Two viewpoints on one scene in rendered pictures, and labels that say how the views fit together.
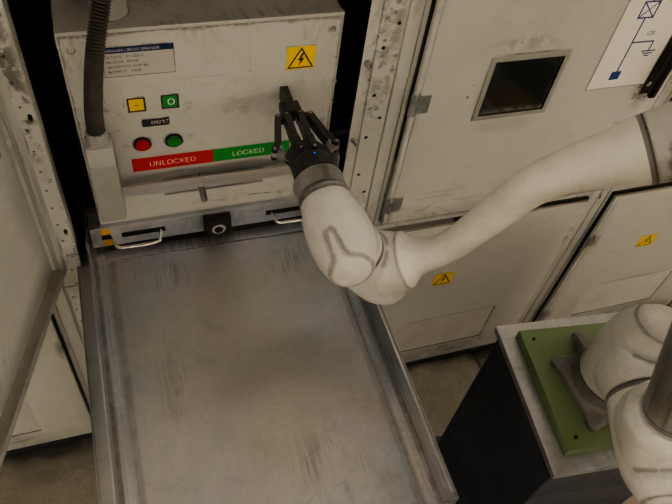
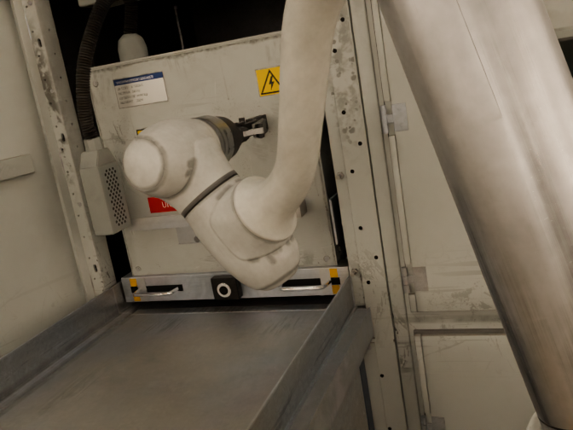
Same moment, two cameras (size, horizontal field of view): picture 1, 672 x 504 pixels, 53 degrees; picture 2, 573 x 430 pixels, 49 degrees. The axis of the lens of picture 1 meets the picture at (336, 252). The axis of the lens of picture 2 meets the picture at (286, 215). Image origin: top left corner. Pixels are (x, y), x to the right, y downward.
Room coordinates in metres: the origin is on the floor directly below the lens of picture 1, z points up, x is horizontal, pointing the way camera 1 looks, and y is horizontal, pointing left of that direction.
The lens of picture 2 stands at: (0.18, -0.77, 1.33)
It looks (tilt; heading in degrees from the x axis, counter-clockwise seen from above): 13 degrees down; 46
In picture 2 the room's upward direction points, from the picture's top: 10 degrees counter-clockwise
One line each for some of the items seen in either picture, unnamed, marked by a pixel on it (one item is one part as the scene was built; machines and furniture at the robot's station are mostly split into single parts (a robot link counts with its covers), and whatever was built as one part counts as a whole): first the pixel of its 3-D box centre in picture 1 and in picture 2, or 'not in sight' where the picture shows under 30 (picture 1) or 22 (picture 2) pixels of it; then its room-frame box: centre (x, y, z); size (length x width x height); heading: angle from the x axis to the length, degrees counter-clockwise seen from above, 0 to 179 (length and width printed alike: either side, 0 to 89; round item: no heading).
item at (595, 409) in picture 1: (603, 372); not in sight; (0.82, -0.63, 0.80); 0.22 x 0.18 x 0.06; 26
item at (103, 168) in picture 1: (105, 174); (105, 190); (0.83, 0.44, 1.14); 0.08 x 0.05 x 0.17; 25
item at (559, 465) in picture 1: (595, 387); not in sight; (0.81, -0.64, 0.74); 0.37 x 0.37 x 0.02; 19
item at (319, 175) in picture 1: (321, 190); (204, 144); (0.80, 0.04, 1.23); 0.09 x 0.06 x 0.09; 115
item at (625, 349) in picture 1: (640, 352); not in sight; (0.79, -0.64, 0.94); 0.18 x 0.16 x 0.22; 4
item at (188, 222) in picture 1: (214, 212); (233, 281); (1.00, 0.29, 0.89); 0.54 x 0.05 x 0.06; 115
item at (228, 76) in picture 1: (212, 133); (207, 170); (0.98, 0.28, 1.15); 0.48 x 0.01 x 0.48; 115
